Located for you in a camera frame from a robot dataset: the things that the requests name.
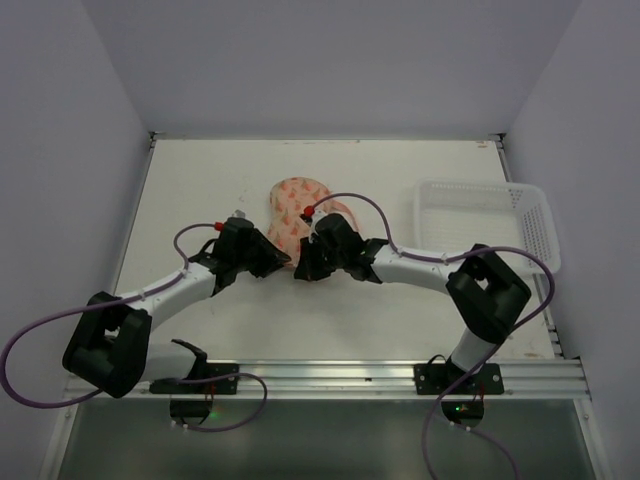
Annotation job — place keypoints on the aluminium mounting rail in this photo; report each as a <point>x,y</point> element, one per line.
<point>396,380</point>

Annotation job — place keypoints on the white plastic basket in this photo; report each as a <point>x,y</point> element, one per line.
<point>451,216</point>

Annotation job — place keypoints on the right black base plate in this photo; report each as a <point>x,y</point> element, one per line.
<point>437,374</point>

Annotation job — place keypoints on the pink patterned mesh laundry bag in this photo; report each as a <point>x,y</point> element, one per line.
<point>287,199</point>

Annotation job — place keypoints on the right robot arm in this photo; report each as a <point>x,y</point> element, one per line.
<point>487,293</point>

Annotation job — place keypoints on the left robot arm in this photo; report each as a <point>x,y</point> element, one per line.
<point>110,347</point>

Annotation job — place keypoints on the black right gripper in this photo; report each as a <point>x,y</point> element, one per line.
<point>318,257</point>

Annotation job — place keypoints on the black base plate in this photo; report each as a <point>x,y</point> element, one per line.
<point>210,378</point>
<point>437,374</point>

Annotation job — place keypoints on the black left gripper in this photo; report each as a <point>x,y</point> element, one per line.
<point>257,251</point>

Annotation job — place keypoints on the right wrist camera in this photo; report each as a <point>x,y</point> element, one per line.
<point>311,216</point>

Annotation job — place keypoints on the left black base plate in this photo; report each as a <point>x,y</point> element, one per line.
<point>210,378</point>

